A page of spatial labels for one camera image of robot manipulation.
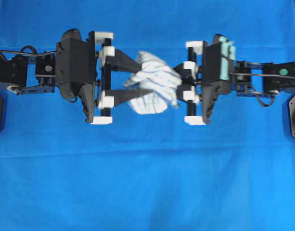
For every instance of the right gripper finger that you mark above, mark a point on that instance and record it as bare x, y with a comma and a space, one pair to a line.
186, 92
187, 69

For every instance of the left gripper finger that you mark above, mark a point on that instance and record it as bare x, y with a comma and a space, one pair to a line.
113, 98
118, 60

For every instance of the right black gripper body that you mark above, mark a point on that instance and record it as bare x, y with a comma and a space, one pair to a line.
208, 59

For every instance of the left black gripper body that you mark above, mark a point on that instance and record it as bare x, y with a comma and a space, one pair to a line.
75, 72

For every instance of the white blue-striped towel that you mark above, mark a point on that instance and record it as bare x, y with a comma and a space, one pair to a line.
157, 76

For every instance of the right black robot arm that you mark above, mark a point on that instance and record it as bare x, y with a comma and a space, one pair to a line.
260, 80

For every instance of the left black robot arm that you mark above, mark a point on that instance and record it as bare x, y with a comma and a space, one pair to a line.
30, 72

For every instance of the teal tape on gripper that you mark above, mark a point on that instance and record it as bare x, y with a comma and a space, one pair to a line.
228, 52

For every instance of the blue table cloth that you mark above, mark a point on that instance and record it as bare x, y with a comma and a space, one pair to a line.
149, 172

